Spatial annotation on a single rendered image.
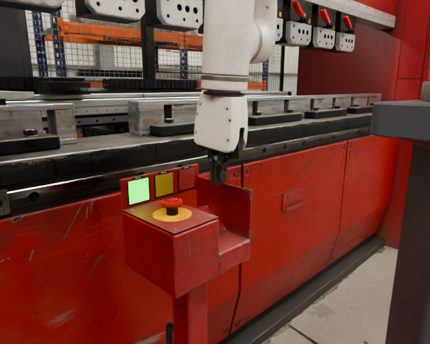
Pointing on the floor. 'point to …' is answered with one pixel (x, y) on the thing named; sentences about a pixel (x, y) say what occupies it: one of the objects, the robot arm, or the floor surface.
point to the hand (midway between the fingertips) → (218, 173)
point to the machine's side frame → (383, 78)
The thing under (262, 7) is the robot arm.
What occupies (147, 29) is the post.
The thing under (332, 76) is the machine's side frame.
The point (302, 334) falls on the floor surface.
